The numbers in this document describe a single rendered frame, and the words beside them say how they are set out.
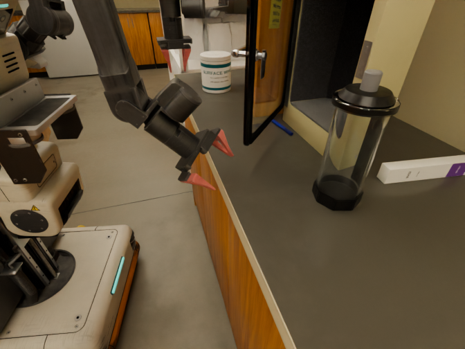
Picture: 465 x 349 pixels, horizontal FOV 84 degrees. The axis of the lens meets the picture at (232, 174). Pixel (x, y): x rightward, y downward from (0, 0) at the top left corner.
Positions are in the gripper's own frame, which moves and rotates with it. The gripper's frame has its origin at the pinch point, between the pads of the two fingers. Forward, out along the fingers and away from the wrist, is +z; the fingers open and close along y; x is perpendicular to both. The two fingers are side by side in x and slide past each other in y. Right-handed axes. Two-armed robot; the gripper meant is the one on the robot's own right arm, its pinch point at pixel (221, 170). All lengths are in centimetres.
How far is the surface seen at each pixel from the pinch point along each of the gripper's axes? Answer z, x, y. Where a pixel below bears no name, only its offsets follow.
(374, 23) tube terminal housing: -0.2, -28.3, 31.5
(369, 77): 0.4, -31.0, 17.1
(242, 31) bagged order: 3, 77, 110
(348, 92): 0.3, -28.3, 14.7
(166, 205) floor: 38, 135, 0
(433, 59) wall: 36, -21, 64
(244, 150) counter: 6.6, 6.4, 11.5
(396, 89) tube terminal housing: 15.8, -26.0, 30.8
